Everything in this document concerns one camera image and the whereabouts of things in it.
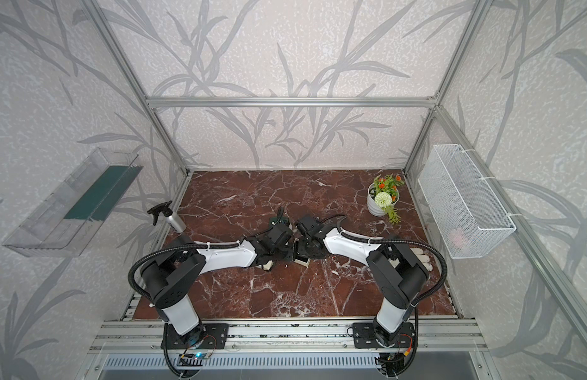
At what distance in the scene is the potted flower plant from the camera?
0.92m

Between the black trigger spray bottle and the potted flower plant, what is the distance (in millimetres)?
805

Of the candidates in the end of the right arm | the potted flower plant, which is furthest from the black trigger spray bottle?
the potted flower plant

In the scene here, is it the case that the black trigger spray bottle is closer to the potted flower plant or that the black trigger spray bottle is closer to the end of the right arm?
the end of the right arm

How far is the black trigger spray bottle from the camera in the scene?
87cm
